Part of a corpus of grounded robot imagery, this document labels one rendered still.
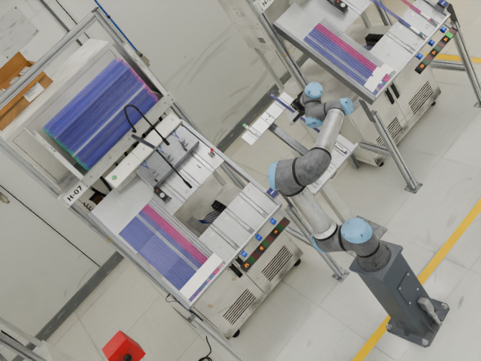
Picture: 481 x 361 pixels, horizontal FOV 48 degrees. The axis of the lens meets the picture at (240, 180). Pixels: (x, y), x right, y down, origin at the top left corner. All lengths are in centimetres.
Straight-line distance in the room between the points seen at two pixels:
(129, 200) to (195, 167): 38
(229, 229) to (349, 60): 114
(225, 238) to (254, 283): 65
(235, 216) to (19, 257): 218
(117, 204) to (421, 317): 160
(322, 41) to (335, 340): 163
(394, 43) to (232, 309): 177
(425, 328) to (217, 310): 114
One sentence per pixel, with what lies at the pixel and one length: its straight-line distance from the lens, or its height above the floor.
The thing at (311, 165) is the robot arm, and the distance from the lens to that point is 208.
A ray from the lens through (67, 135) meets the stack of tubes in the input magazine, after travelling 266.
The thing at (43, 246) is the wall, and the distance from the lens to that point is 446.
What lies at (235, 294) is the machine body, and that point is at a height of 27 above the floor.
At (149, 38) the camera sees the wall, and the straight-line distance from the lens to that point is 437.
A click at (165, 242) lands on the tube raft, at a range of 273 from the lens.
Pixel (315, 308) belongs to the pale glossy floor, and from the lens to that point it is 322.
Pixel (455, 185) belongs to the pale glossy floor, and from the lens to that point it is 337.
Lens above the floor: 242
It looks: 34 degrees down
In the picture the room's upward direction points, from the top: 40 degrees counter-clockwise
